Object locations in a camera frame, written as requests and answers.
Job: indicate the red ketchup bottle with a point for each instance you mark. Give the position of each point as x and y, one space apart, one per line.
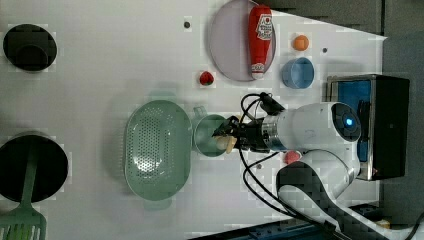
260 32

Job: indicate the pink red toy fruit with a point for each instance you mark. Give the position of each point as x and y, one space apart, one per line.
291 157

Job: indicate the blue metal table frame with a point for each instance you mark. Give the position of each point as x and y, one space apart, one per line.
292 229

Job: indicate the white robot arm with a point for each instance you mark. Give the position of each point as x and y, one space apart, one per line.
326 134

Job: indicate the red strawberry toy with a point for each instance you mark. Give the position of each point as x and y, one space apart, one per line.
206 78

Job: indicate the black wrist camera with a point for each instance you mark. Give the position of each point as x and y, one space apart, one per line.
269 105

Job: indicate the yellow red object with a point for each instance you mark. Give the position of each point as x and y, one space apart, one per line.
383 223

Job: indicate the orange toy fruit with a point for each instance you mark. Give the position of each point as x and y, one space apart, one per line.
301 43

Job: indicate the green slotted spatula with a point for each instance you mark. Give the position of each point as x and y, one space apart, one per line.
24 222

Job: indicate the blue bowl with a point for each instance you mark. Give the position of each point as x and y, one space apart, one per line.
298 73

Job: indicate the black toaster oven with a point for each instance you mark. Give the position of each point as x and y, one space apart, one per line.
381 103

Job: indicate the lilac round plate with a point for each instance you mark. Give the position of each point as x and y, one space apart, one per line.
228 41

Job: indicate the green mug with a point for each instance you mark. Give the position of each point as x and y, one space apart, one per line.
204 126

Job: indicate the green perforated colander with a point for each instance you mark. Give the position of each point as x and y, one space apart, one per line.
157 150

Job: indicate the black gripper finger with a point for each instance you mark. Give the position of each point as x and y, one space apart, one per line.
241 141
228 127

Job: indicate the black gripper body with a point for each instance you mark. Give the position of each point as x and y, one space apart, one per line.
253 132

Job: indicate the yellow banana toy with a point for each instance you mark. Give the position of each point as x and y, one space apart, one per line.
226 143

